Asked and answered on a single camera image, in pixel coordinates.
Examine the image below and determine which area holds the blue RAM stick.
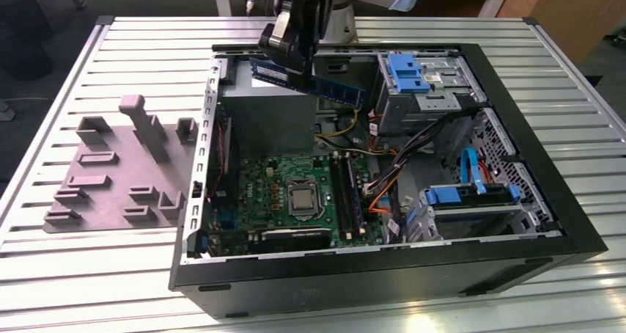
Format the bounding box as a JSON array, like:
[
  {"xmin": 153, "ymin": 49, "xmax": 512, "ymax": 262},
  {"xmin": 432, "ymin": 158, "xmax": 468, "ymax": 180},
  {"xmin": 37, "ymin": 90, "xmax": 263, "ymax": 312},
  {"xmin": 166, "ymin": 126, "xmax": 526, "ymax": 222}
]
[{"xmin": 248, "ymin": 56, "xmax": 367, "ymax": 109}]

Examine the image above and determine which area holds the black RAM slot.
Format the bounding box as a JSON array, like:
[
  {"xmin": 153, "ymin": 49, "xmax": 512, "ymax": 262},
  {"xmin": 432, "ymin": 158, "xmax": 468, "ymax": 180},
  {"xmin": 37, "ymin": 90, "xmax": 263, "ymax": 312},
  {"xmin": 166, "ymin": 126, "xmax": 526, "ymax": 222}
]
[{"xmin": 327, "ymin": 150, "xmax": 356, "ymax": 241}]

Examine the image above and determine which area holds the blue disk carrier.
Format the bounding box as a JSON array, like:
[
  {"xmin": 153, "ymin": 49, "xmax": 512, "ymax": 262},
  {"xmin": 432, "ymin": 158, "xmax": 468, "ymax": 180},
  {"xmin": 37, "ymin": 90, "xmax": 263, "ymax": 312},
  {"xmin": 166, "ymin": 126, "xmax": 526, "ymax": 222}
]
[{"xmin": 383, "ymin": 54, "xmax": 432, "ymax": 95}]

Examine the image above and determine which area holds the grey power supply unit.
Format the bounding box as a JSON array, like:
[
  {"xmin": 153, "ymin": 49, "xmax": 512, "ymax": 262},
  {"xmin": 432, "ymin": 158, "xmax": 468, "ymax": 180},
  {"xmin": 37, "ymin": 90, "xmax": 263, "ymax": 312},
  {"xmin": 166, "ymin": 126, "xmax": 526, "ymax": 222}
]
[{"xmin": 217, "ymin": 59, "xmax": 321, "ymax": 158}]

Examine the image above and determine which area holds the metal drive cage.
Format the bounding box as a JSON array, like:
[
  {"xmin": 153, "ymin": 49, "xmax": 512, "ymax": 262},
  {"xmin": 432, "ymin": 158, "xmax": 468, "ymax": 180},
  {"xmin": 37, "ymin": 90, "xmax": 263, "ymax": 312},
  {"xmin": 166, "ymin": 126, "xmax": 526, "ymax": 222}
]
[{"xmin": 375, "ymin": 52, "xmax": 488, "ymax": 138}]

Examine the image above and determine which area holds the metal socket cover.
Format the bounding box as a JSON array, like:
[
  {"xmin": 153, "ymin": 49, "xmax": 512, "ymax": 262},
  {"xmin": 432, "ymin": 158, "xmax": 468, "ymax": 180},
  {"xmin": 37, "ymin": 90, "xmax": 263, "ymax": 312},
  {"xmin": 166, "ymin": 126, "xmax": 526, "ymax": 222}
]
[{"xmin": 285, "ymin": 178, "xmax": 324, "ymax": 219}]

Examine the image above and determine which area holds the green motherboard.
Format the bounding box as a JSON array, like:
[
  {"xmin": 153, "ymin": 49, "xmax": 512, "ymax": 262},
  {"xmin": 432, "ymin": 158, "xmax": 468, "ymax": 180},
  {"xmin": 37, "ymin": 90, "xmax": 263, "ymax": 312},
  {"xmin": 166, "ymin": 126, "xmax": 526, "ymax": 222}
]
[{"xmin": 233, "ymin": 151, "xmax": 392, "ymax": 246}]

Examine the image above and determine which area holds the silver CPU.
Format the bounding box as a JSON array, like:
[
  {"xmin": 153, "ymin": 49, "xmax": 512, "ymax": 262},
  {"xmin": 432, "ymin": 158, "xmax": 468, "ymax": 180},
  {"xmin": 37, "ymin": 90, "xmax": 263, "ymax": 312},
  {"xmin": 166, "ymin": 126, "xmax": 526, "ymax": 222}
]
[{"xmin": 291, "ymin": 189, "xmax": 316, "ymax": 209}]

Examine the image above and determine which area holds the grey parts rack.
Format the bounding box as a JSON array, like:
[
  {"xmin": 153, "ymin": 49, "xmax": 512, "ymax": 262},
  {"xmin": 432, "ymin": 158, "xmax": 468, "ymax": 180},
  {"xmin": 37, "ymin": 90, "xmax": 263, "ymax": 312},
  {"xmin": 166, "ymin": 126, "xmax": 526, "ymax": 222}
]
[{"xmin": 42, "ymin": 94, "xmax": 199, "ymax": 234}]

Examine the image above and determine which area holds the hard disk in blue carrier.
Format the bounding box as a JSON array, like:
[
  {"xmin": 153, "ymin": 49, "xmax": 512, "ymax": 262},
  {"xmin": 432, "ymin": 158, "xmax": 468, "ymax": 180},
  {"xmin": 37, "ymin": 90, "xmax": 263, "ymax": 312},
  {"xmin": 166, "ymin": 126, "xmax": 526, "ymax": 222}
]
[{"xmin": 423, "ymin": 183, "xmax": 522, "ymax": 206}]

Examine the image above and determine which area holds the black graphics card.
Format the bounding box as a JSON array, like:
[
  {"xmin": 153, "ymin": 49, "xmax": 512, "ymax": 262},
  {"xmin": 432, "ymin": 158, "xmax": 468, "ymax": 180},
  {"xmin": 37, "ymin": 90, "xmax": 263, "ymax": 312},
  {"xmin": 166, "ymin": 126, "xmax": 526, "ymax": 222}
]
[{"xmin": 247, "ymin": 224, "xmax": 332, "ymax": 254}]

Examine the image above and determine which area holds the wooden cabinet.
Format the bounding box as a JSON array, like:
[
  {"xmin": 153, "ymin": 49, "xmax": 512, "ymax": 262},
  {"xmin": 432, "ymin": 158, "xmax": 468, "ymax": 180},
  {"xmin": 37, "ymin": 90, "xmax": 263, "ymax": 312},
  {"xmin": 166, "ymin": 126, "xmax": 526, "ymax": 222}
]
[{"xmin": 496, "ymin": 0, "xmax": 626, "ymax": 68}]

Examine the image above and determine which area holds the metal disk bay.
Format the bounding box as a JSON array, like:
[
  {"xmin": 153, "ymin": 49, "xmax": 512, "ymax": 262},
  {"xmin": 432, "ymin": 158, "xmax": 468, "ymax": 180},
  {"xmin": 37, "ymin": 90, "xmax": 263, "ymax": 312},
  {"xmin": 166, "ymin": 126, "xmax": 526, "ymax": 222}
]
[{"xmin": 419, "ymin": 186, "xmax": 539, "ymax": 243}]

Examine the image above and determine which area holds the blue card latch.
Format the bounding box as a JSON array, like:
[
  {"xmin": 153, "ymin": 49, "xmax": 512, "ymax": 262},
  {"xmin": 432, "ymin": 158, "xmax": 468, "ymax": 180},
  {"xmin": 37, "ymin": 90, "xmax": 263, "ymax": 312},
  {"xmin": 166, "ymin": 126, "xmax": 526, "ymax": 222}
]
[{"xmin": 187, "ymin": 229, "xmax": 211, "ymax": 259}]

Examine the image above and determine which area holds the black PC case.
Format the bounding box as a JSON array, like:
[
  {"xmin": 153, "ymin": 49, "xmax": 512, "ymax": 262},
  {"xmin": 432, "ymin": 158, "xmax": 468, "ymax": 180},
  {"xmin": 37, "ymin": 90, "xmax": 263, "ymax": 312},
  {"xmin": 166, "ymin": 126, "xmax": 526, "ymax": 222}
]
[{"xmin": 168, "ymin": 42, "xmax": 610, "ymax": 318}]

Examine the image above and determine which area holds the yellow wire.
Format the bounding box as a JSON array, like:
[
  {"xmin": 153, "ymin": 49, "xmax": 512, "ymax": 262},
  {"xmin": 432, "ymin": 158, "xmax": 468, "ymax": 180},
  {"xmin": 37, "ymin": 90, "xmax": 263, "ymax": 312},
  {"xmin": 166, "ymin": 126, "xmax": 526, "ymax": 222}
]
[{"xmin": 315, "ymin": 105, "xmax": 361, "ymax": 140}]

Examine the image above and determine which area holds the thin red wire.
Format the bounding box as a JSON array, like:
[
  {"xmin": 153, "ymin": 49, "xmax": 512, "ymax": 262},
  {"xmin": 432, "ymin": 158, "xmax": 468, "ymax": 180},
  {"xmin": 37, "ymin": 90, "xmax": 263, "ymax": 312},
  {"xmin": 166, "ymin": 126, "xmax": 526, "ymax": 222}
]
[{"xmin": 213, "ymin": 122, "xmax": 232, "ymax": 200}]

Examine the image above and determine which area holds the black cable bundle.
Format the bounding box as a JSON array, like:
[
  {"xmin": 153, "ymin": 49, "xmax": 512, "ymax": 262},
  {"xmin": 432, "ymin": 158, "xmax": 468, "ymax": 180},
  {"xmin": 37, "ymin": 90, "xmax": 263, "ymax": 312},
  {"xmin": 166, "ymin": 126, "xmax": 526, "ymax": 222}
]
[{"xmin": 385, "ymin": 105, "xmax": 484, "ymax": 175}]

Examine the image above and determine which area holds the orange wire bundle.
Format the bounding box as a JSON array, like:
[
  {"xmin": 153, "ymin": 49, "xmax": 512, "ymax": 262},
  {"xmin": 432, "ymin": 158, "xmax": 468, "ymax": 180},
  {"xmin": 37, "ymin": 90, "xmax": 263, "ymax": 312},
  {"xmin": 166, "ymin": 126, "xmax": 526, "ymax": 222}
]
[{"xmin": 367, "ymin": 184, "xmax": 395, "ymax": 215}]

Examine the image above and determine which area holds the blue flat wire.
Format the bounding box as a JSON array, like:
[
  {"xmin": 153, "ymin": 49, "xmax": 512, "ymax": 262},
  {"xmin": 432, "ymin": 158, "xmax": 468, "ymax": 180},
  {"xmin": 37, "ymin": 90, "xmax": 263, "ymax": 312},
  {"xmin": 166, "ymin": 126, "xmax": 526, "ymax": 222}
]
[{"xmin": 459, "ymin": 147, "xmax": 488, "ymax": 195}]

